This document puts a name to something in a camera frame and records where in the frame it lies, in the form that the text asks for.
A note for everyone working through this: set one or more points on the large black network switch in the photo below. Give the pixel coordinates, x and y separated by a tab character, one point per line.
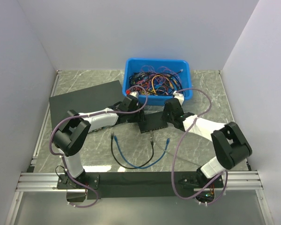
86	100

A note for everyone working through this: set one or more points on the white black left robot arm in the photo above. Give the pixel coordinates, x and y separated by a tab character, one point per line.
69	135

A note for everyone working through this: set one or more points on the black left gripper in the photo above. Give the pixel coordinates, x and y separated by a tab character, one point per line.
139	117

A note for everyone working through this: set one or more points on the small black network switch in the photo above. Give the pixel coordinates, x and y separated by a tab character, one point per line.
152	122

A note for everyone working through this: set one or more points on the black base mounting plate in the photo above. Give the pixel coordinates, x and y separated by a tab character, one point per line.
143	184

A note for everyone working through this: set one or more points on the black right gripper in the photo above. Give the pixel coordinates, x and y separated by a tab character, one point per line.
165	112

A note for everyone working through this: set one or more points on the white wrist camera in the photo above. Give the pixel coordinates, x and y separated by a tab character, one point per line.
132	93
179	97

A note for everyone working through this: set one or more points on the blue plastic bin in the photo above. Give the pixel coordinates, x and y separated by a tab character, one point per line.
157	78

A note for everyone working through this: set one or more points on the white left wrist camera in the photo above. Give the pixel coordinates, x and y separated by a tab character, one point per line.
132	93

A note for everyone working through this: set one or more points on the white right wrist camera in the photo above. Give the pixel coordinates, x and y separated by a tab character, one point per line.
179	97

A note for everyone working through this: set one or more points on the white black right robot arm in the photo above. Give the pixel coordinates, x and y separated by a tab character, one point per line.
229	142

